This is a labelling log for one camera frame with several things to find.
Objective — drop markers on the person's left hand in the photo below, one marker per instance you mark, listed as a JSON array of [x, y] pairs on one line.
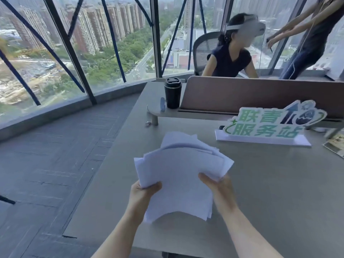
[[139, 197]]

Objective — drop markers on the person's right hand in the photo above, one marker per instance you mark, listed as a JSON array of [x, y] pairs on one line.
[[221, 193]]

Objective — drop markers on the person's right thumb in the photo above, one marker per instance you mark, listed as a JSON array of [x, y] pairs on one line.
[[208, 180]]

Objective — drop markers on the person's left thumb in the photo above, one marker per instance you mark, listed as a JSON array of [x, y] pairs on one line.
[[153, 187]]

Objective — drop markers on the stack of white paper sheets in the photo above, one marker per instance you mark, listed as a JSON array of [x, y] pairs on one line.
[[180, 174]]

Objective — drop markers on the person's right forearm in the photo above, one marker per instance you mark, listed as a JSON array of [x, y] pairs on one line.
[[247, 233]]

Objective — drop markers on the person's left forearm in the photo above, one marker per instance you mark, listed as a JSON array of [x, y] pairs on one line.
[[118, 236]]

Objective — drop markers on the grey desk shelf riser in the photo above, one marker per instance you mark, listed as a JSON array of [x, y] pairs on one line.
[[188, 112]]

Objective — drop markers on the blue-grey pen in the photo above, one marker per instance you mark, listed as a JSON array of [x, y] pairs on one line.
[[162, 104]]

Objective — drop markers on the green and white desk sign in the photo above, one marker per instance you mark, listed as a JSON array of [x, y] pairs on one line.
[[271, 123]]

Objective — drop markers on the black travel mug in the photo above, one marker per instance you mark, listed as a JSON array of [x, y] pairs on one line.
[[172, 93]]

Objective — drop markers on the brown desk partition panel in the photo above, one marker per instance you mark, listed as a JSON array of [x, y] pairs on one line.
[[258, 95]]

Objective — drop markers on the black mesh office chair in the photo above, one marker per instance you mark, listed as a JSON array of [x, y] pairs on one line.
[[204, 52]]

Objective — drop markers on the printed booklet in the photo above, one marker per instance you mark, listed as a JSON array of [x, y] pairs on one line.
[[334, 143]]

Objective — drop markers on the white headset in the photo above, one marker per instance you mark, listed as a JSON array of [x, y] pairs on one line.
[[248, 28]]

